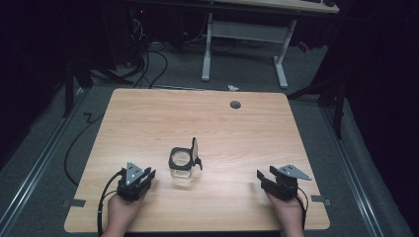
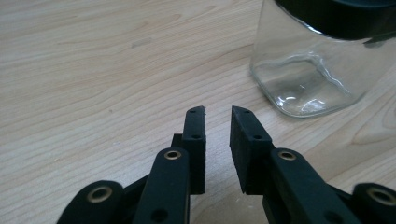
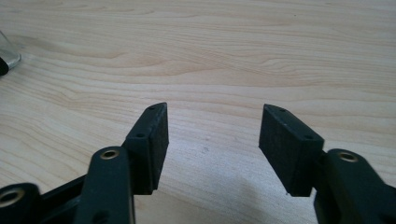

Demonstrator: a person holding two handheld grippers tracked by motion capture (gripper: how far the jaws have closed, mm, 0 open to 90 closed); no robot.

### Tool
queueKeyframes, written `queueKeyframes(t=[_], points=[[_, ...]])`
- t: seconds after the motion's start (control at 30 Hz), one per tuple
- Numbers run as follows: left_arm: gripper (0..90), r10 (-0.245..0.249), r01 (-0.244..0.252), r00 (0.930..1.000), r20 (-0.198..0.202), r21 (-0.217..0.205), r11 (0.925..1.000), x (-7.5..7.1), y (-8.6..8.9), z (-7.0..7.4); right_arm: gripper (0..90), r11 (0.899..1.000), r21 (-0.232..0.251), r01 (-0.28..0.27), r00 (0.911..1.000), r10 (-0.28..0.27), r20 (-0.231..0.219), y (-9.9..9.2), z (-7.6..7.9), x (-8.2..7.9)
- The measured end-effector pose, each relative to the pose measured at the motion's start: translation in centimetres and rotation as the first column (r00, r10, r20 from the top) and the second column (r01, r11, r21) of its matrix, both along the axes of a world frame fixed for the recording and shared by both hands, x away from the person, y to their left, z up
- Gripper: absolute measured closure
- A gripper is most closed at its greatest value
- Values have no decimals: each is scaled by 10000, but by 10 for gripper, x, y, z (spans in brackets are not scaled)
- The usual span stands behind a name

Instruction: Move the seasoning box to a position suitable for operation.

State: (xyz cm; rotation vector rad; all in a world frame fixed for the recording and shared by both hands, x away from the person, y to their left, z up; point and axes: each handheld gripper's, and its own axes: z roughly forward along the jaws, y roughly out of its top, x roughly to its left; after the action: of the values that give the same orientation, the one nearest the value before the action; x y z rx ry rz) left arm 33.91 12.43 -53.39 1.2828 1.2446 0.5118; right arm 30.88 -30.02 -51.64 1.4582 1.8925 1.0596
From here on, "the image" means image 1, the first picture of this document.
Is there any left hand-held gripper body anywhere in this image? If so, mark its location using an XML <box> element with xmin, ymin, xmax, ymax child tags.
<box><xmin>116</xmin><ymin>161</ymin><xmax>150</xmax><ymax>202</ymax></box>

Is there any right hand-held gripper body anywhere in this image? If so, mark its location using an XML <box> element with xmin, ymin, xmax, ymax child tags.
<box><xmin>270</xmin><ymin>164</ymin><xmax>312</xmax><ymax>201</ymax></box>

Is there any clear jar with black lid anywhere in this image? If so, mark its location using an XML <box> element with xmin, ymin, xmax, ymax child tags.
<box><xmin>168</xmin><ymin>136</ymin><xmax>204</xmax><ymax>180</ymax></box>

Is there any person's left hand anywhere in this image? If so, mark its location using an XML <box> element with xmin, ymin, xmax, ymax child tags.
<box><xmin>102</xmin><ymin>193</ymin><xmax>148</xmax><ymax>237</ymax></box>

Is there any person's right hand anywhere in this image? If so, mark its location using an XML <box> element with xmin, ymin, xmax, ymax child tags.
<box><xmin>265</xmin><ymin>192</ymin><xmax>306</xmax><ymax>237</ymax></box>

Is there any grey tape strip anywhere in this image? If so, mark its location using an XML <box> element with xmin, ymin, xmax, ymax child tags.
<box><xmin>62</xmin><ymin>198</ymin><xmax>87</xmax><ymax>208</ymax></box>
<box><xmin>310</xmin><ymin>195</ymin><xmax>332</xmax><ymax>207</ymax></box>

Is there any black metal stand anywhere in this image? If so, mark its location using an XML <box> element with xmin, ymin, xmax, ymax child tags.
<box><xmin>287</xmin><ymin>75</ymin><xmax>347</xmax><ymax>140</ymax></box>
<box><xmin>62</xmin><ymin>55</ymin><xmax>95</xmax><ymax>119</ymax></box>

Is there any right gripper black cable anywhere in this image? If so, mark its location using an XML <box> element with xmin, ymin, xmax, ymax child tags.
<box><xmin>295</xmin><ymin>186</ymin><xmax>309</xmax><ymax>231</ymax></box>

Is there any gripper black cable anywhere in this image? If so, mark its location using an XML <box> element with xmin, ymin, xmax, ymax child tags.
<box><xmin>96</xmin><ymin>171</ymin><xmax>127</xmax><ymax>237</ymax></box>
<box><xmin>295</xmin><ymin>186</ymin><xmax>309</xmax><ymax>231</ymax></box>

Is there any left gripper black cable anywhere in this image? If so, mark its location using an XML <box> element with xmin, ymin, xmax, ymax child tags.
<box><xmin>96</xmin><ymin>171</ymin><xmax>127</xmax><ymax>237</ymax></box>

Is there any black floor cable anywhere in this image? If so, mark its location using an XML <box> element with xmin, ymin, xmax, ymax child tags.
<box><xmin>63</xmin><ymin>112</ymin><xmax>106</xmax><ymax>188</ymax></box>

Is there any metal floor rail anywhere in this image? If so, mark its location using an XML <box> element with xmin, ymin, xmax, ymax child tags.
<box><xmin>0</xmin><ymin>88</ymin><xmax>87</xmax><ymax>235</ymax></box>
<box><xmin>320</xmin><ymin>107</ymin><xmax>385</xmax><ymax>237</ymax></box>

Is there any bundle of black cables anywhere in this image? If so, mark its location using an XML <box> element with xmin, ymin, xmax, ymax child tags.
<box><xmin>90</xmin><ymin>16</ymin><xmax>169</xmax><ymax>90</ymax></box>

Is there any white metal desk frame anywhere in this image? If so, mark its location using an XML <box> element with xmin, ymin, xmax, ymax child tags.
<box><xmin>201</xmin><ymin>0</ymin><xmax>340</xmax><ymax>90</ymax></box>

